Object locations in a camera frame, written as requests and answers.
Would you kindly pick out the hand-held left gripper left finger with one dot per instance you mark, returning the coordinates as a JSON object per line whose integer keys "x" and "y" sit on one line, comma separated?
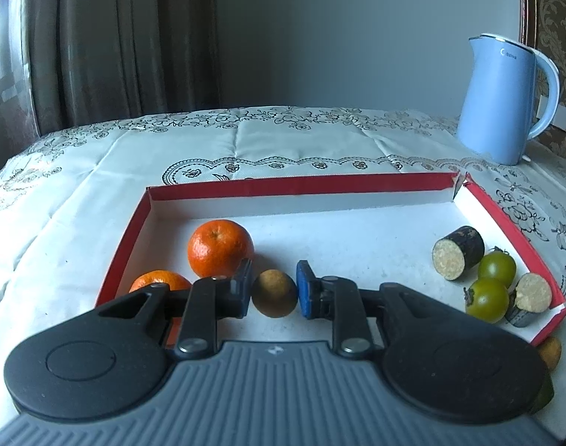
{"x": 243, "y": 290}

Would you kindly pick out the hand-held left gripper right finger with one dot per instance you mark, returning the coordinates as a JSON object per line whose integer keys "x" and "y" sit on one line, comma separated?
{"x": 305, "y": 292}

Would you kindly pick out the round brown longan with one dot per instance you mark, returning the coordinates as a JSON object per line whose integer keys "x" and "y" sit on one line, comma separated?
{"x": 550, "y": 352}
{"x": 273, "y": 293}

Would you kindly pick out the red cardboard box tray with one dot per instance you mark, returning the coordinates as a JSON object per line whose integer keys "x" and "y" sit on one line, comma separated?
{"x": 357, "y": 232}

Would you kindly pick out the orange tangerine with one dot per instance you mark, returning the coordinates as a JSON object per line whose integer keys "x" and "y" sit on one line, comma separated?
{"x": 146, "y": 279}
{"x": 220, "y": 248}

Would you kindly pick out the dark sugarcane piece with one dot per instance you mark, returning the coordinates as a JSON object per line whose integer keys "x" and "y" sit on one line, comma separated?
{"x": 459, "y": 252}
{"x": 530, "y": 295}

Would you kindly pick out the green tomato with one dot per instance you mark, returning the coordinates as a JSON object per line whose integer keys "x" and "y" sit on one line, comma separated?
{"x": 487, "y": 301}
{"x": 497, "y": 268}

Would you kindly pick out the small green mango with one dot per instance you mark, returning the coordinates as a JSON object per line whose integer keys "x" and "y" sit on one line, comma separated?
{"x": 545, "y": 392}

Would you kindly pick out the light blue electric kettle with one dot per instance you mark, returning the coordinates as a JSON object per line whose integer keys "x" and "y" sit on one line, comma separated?
{"x": 496, "y": 102}

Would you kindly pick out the brown curtain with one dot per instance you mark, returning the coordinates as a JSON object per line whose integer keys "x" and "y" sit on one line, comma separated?
{"x": 115, "y": 42}

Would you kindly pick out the white wall switch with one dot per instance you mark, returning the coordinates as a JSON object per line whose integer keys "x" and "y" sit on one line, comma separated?
{"x": 563, "y": 117}

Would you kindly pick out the curved ornate frame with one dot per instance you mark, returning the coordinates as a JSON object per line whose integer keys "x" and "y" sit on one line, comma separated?
{"x": 526, "y": 0}

